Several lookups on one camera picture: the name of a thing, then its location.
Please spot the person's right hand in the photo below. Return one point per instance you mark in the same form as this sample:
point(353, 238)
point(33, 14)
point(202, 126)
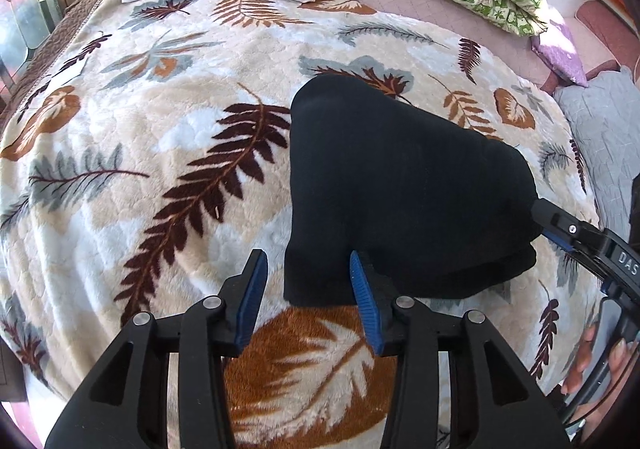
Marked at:
point(580, 359)

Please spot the pink bed sheet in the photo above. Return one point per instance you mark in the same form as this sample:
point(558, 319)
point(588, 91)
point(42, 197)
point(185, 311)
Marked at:
point(425, 4)

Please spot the grey quilted blanket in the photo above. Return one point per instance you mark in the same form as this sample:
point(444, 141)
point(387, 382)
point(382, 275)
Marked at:
point(600, 139)

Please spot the pink padded headboard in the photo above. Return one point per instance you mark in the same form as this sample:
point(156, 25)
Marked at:
point(607, 36)

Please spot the purple flowered pillow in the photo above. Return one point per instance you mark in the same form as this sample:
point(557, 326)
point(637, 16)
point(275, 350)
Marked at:
point(562, 51)

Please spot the brown quilted bedspread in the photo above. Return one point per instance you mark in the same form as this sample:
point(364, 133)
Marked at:
point(60, 34)

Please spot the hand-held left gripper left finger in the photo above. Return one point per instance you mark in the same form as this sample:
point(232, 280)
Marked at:
point(250, 299)

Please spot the black pants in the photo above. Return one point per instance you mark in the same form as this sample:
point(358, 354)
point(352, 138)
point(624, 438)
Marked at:
point(400, 179)

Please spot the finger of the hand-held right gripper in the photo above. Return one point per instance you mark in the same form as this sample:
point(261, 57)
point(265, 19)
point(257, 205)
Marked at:
point(560, 240)
point(560, 221)

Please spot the leaf print plush blanket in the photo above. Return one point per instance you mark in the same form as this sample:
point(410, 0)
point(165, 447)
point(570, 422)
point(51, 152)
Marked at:
point(150, 154)

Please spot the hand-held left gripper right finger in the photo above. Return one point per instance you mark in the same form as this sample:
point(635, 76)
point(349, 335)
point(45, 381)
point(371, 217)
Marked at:
point(362, 299)

